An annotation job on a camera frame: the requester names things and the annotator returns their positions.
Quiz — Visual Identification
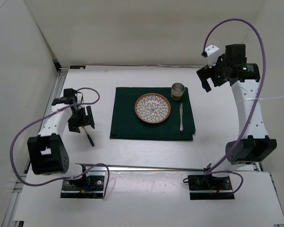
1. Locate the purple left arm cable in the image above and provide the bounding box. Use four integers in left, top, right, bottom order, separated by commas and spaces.
10, 87, 109, 199

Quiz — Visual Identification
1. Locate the floral ceramic plate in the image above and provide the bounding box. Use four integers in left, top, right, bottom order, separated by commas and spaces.
134, 93, 171, 124

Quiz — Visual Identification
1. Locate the metal cup with cork band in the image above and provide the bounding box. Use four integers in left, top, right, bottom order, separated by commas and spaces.
171, 82, 185, 100

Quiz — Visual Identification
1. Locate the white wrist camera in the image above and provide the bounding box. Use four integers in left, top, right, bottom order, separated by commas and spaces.
75, 92, 84, 104
201, 45, 221, 69

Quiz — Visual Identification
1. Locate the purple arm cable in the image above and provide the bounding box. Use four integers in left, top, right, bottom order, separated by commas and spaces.
10, 87, 109, 199
201, 18, 267, 194

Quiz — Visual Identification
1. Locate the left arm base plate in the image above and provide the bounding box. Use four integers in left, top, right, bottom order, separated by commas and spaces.
60, 172, 106, 199

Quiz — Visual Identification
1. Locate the dark green cloth napkin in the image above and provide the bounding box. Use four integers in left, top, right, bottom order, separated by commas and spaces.
110, 87, 195, 141

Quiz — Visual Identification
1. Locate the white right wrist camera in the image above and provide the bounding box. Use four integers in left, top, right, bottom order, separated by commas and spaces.
201, 45, 221, 69

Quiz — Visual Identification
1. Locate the blue label sticker left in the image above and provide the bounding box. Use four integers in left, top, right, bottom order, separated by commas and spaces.
70, 65, 86, 70

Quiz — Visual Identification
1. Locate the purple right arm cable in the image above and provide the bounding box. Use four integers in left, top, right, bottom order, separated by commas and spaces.
201, 18, 267, 194

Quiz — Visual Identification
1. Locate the silver table knife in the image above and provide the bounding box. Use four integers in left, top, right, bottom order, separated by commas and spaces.
179, 103, 184, 131

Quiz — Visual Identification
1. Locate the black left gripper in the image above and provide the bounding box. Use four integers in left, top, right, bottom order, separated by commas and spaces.
68, 105, 95, 133

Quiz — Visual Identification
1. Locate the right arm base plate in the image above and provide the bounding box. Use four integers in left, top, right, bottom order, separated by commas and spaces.
183, 175, 235, 201

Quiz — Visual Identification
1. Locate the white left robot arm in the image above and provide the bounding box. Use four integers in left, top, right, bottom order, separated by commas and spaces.
27, 88, 95, 189

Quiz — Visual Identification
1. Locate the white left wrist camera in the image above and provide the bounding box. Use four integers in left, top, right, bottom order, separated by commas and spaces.
75, 92, 84, 104

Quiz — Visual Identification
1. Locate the gold fork green handle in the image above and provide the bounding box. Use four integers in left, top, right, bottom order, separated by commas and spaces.
81, 126, 95, 147

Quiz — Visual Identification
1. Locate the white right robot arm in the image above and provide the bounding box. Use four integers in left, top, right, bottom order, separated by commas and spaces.
197, 44, 277, 189

